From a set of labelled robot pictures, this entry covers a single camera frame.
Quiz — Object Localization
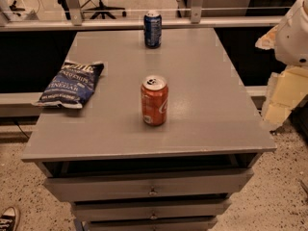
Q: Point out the top grey drawer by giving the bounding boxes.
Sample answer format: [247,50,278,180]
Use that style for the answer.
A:
[44,168,253,202]

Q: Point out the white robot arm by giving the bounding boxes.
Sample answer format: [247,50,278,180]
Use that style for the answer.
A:
[255,0,308,131]

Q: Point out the black floor cable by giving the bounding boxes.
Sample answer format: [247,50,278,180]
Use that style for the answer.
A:
[12,118,31,141]

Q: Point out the grey drawer cabinet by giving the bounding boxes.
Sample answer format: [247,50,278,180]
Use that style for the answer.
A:
[23,29,275,231]

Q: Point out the blue chip bag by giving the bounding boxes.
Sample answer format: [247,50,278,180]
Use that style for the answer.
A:
[34,61,104,109]

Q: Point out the middle grey drawer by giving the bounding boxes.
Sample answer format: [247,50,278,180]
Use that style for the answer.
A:
[73,198,231,221]

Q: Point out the blue soda can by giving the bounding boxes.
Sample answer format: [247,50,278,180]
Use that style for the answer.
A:
[143,11,162,48]

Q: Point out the black white sneaker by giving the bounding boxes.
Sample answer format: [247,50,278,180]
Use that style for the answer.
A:
[0,207,20,231]

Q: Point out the bottom grey drawer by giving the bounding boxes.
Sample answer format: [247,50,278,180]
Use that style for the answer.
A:
[89,217,217,231]

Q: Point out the grey drawer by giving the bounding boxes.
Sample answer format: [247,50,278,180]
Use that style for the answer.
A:
[73,198,231,221]
[44,168,253,202]
[89,217,217,231]

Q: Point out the grey metal railing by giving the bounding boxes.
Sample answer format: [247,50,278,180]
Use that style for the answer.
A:
[1,0,295,32]

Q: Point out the red coke can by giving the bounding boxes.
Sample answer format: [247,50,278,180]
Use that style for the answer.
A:
[141,75,168,126]

